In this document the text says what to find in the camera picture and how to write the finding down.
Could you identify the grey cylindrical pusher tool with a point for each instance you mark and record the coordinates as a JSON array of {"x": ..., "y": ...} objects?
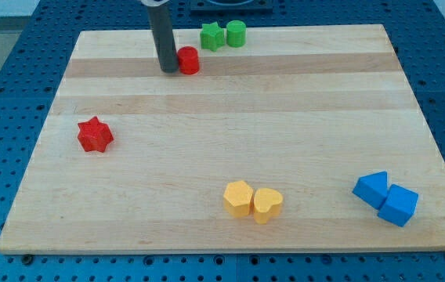
[{"x": 161, "y": 28}]

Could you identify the yellow heart block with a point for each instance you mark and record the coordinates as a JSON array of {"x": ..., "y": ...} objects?
[{"x": 267, "y": 204}]

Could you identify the wooden board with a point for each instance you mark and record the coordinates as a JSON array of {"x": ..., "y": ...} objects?
[{"x": 306, "y": 111}]

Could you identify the blue triangle block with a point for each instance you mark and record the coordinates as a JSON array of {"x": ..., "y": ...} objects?
[{"x": 372, "y": 189}]

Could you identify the blue cube block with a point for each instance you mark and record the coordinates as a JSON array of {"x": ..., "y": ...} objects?
[{"x": 399, "y": 206}]

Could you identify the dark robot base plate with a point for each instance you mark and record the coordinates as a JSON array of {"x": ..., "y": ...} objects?
[{"x": 202, "y": 6}]

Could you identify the red cylinder block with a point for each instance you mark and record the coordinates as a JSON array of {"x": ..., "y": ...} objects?
[{"x": 188, "y": 60}]

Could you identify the green star block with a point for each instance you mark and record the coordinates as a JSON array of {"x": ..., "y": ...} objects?
[{"x": 212, "y": 36}]

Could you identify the green cylinder block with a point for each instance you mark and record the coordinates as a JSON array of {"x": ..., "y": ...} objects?
[{"x": 236, "y": 33}]

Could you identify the yellow hexagon block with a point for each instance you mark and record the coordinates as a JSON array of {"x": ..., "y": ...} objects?
[{"x": 238, "y": 199}]

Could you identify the red star block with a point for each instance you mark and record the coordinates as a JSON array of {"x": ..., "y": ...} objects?
[{"x": 94, "y": 135}]

